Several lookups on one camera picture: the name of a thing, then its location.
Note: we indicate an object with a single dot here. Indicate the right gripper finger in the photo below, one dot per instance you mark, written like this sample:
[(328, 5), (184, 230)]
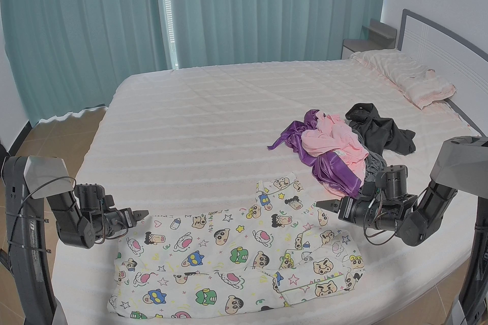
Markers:
[(331, 206)]

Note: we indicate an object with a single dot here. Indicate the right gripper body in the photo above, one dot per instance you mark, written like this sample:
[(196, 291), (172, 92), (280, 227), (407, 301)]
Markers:
[(358, 211)]

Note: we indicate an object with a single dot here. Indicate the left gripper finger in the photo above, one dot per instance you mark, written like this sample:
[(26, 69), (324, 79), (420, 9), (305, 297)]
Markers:
[(140, 215)]

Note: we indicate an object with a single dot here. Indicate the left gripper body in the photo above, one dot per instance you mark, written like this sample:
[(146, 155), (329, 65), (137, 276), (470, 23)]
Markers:
[(116, 222)]

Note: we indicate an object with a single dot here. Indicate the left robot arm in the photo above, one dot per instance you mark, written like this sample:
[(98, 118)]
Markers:
[(38, 171)]

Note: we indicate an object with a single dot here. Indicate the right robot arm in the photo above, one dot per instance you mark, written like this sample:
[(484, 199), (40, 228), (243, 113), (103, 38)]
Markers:
[(457, 156)]

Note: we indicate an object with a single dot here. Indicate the purple garment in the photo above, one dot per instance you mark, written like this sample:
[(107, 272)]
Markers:
[(335, 167)]

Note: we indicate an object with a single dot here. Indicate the grey garment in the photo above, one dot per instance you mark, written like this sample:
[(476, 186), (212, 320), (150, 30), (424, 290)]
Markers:
[(375, 163)]

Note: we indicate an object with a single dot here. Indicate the pink garment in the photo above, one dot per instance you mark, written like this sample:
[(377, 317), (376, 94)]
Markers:
[(328, 140)]

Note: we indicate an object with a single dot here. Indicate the white printed pyjama top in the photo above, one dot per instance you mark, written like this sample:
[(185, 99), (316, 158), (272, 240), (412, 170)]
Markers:
[(213, 239)]

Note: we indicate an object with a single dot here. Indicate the black garment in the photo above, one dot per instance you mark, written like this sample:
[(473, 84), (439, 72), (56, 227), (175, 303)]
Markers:
[(377, 129)]

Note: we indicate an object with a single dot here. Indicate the bed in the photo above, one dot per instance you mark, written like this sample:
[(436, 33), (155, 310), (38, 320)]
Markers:
[(209, 125)]

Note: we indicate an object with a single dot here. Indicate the pink pillow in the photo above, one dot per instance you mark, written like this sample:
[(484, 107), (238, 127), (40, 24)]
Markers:
[(404, 72)]

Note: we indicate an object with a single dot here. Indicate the grey bedside table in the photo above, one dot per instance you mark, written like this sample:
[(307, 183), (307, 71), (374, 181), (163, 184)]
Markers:
[(358, 46)]

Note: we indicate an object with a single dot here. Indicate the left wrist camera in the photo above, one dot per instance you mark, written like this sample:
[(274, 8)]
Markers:
[(108, 202)]

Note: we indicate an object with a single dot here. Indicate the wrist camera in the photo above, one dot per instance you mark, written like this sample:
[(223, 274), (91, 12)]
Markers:
[(369, 190), (108, 202)]

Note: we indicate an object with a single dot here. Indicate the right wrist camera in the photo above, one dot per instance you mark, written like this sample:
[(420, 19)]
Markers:
[(369, 190)]

